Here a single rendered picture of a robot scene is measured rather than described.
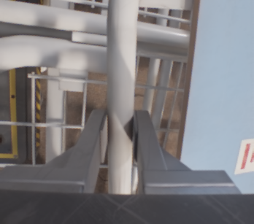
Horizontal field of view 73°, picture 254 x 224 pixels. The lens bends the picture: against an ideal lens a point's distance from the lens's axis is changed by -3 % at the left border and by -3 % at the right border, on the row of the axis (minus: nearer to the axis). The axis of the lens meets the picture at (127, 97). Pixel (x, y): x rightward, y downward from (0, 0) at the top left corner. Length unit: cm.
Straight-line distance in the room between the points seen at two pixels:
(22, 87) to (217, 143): 41
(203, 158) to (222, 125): 4
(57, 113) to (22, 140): 21
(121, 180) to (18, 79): 36
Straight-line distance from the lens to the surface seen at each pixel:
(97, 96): 78
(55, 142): 35
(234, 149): 20
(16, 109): 49
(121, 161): 16
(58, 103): 32
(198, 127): 17
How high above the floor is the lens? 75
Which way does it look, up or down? 70 degrees down
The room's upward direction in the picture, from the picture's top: 145 degrees clockwise
